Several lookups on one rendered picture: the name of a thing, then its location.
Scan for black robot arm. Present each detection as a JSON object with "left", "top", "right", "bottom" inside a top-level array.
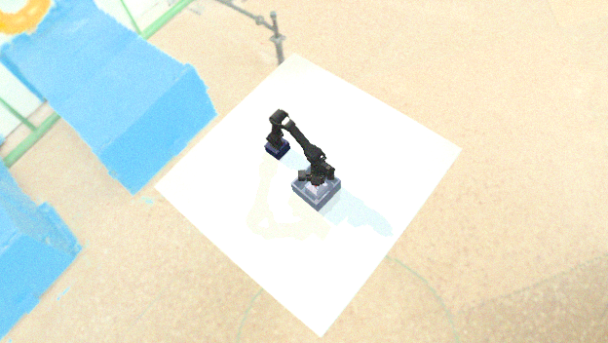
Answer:
[{"left": 265, "top": 108, "right": 335, "bottom": 186}]

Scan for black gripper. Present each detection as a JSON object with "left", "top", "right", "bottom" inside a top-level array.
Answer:
[{"left": 298, "top": 168, "right": 334, "bottom": 182}]

